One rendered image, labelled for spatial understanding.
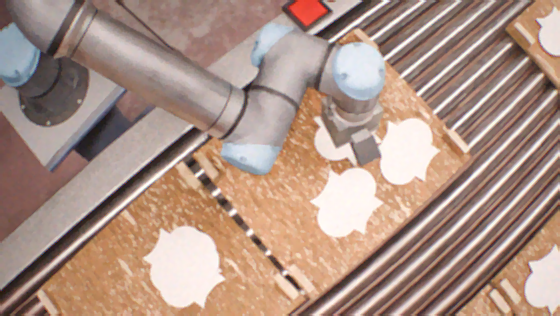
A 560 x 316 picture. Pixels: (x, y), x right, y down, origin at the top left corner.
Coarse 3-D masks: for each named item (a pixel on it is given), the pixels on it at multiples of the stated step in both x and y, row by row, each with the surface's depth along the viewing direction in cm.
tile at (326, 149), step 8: (320, 120) 112; (320, 128) 111; (320, 136) 111; (328, 136) 111; (376, 136) 110; (320, 144) 110; (328, 144) 110; (320, 152) 110; (328, 152) 110; (336, 152) 110; (344, 152) 110; (336, 160) 110; (352, 160) 109
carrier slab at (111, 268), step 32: (160, 192) 112; (192, 192) 111; (128, 224) 110; (160, 224) 110; (192, 224) 110; (224, 224) 109; (96, 256) 109; (128, 256) 109; (224, 256) 108; (256, 256) 108; (64, 288) 107; (96, 288) 107; (128, 288) 107; (224, 288) 106; (256, 288) 106
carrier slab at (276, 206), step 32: (352, 32) 118; (384, 64) 116; (320, 96) 115; (384, 96) 114; (416, 96) 114; (384, 128) 113; (224, 160) 113; (288, 160) 112; (320, 160) 112; (448, 160) 111; (224, 192) 111; (256, 192) 111; (288, 192) 110; (320, 192) 110; (384, 192) 110; (416, 192) 109; (256, 224) 109; (288, 224) 109; (384, 224) 108; (288, 256) 108; (320, 256) 107; (352, 256) 107; (320, 288) 106
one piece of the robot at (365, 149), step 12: (324, 108) 99; (324, 120) 105; (336, 120) 97; (372, 120) 100; (336, 132) 99; (348, 132) 100; (360, 132) 102; (336, 144) 104; (360, 144) 102; (372, 144) 103; (360, 156) 103; (372, 156) 103
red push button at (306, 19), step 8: (304, 0) 121; (312, 0) 121; (288, 8) 121; (296, 8) 121; (304, 8) 121; (312, 8) 121; (320, 8) 121; (296, 16) 120; (304, 16) 120; (312, 16) 120; (320, 16) 120; (304, 24) 120
